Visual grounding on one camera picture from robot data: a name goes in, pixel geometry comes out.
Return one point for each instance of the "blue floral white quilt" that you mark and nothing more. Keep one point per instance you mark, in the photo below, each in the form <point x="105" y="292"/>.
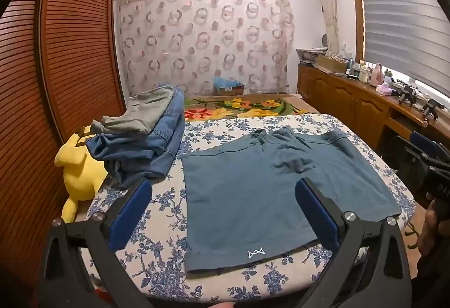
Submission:
<point x="165" y="223"/>

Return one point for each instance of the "wooden sideboard cabinet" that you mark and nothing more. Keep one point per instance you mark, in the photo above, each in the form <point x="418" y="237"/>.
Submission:
<point x="351" y="100"/>

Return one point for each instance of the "folded grey pants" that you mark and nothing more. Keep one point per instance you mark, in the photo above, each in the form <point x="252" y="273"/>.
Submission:
<point x="140" y="111"/>

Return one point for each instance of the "grey striped window blind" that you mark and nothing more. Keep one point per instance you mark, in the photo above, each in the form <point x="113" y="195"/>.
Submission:
<point x="404" y="19"/>

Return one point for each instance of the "wooden louvered wardrobe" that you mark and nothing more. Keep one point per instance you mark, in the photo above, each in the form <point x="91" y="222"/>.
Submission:
<point x="70" y="47"/>

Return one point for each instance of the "row of cosmetic bottles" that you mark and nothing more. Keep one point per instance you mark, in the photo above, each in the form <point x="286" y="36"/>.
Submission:
<point x="360" y="70"/>

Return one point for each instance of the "teal blue pants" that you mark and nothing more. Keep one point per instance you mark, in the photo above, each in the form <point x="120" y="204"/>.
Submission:
<point x="239" y="195"/>

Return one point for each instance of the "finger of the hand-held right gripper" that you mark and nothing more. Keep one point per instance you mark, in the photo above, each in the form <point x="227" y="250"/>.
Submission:
<point x="422" y="142"/>

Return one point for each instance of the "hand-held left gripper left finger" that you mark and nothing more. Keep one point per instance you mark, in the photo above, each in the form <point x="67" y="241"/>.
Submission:
<point x="130" y="213"/>

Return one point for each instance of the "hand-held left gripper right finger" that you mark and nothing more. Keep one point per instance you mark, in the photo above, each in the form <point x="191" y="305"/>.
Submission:
<point x="316" y="216"/>

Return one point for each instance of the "colourful flower blanket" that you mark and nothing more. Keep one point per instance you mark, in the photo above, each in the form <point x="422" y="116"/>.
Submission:
<point x="246" y="106"/>

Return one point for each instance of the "pink bottle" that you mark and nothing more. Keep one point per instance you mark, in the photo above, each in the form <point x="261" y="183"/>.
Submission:
<point x="377" y="74"/>

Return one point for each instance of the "black gripper stand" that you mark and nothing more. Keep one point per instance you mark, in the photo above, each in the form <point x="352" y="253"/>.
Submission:
<point x="431" y="107"/>
<point x="407" y="93"/>

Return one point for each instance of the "open flat cardboard box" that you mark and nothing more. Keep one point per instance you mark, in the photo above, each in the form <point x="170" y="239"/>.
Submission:
<point x="332" y="63"/>

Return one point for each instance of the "person's right hand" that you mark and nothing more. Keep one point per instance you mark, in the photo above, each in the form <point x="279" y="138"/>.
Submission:
<point x="434" y="227"/>

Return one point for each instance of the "patterned paper stack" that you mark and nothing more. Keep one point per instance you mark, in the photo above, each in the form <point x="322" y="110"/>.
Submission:
<point x="309" y="55"/>

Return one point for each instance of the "crumpled light blue cloth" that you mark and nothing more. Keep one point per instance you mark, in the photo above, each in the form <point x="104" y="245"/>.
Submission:
<point x="225" y="81"/>

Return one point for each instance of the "wooden window frame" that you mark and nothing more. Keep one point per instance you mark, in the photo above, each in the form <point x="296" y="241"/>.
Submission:
<point x="357" y="5"/>

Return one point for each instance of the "folded blue denim jeans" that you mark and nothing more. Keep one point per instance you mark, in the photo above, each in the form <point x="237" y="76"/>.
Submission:
<point x="140" y="149"/>

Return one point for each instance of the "beige gathered curtain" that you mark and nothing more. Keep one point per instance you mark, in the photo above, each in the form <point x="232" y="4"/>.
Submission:
<point x="328" y="5"/>

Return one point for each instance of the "small cardboard box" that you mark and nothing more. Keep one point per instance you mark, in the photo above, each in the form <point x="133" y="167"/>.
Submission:
<point x="230" y="90"/>

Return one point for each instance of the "pink tissue box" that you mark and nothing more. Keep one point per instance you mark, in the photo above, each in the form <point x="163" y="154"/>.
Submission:
<point x="385" y="89"/>

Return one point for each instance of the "yellow plush toy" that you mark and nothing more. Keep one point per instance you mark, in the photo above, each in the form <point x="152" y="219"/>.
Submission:
<point x="82" y="174"/>

